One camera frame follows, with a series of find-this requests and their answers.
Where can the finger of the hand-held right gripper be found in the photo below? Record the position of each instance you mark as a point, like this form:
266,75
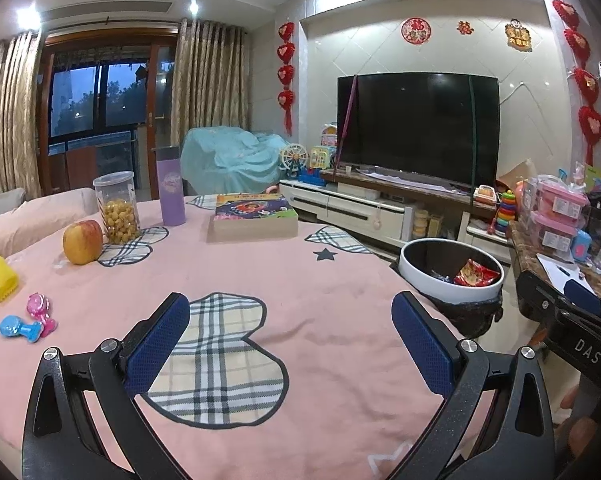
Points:
582,295
535,292

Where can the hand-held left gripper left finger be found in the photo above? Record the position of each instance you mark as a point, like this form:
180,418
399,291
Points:
158,345

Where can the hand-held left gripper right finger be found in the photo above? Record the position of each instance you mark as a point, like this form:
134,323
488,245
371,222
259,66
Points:
425,345

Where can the red snack packet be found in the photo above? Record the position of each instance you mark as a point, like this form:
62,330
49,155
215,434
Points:
473,275

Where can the dark blue snack packet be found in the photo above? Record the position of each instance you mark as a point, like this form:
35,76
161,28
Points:
440,276

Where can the white round waste bin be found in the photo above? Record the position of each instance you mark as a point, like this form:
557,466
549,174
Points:
415,265

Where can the person's right hand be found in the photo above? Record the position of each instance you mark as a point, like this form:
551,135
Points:
580,417

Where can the white paper sheet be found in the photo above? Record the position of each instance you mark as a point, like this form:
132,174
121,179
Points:
560,270

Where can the marble side table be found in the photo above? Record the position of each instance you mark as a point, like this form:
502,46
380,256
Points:
522,245

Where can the black bin liner bag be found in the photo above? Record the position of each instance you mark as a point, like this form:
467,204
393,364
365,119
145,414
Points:
470,317

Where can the pink storage box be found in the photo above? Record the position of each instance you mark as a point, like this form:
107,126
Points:
562,200
555,232

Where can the white orange toy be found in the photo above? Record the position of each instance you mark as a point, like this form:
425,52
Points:
485,194

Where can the pink plastic toy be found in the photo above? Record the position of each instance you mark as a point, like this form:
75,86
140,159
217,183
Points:
40,310

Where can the red yellow apple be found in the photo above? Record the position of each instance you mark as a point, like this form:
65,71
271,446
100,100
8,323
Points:
83,242

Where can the pink blanket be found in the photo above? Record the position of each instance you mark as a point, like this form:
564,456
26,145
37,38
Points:
305,285

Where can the blue plastic toy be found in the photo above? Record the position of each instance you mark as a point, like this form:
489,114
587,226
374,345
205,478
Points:
20,330

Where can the clear jar of snack balls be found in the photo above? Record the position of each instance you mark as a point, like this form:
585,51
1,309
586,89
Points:
118,207

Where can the white television cabinet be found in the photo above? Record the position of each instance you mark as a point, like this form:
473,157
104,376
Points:
360,205

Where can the purple bottle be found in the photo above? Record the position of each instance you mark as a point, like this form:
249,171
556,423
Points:
171,185

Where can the colourful toy box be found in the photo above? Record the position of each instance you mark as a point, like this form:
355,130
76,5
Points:
255,215

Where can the yellow spiky toy cup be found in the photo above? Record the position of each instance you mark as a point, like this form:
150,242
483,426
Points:
0,280

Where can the pink kettlebell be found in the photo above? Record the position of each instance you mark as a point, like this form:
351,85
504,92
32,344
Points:
271,189

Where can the teal covered armchair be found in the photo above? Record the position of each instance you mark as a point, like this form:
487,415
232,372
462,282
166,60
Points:
230,160

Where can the blue toy vehicle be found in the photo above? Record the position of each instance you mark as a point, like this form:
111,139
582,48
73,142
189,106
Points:
310,177

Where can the black television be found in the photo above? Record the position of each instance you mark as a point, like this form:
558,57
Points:
420,125

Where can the grey sofa cushion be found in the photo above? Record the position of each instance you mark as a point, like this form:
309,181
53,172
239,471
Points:
0,202

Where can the yellow toy house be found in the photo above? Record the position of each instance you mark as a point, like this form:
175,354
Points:
319,156

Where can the red hanging heart decoration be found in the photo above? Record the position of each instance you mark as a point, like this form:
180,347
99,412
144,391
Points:
580,75
285,70

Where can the ferris wheel toy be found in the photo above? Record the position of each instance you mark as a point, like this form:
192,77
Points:
294,157

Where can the pink white toy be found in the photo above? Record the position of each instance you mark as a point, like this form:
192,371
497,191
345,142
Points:
329,132

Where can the pink stick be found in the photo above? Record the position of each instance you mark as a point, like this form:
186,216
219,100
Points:
348,120

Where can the wooden glass sliding door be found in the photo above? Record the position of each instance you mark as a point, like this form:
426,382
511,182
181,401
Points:
100,100

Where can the beige curtain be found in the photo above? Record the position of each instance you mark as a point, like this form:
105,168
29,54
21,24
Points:
208,75
8,115

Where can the ceiling light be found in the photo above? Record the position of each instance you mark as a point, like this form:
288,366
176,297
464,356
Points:
194,6
29,17

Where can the yellow red wall decoration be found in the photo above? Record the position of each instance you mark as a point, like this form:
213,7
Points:
517,35

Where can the small red wall decoration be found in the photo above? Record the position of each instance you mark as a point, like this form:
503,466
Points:
463,26

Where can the round red wall decoration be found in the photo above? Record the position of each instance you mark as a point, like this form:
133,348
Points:
414,31

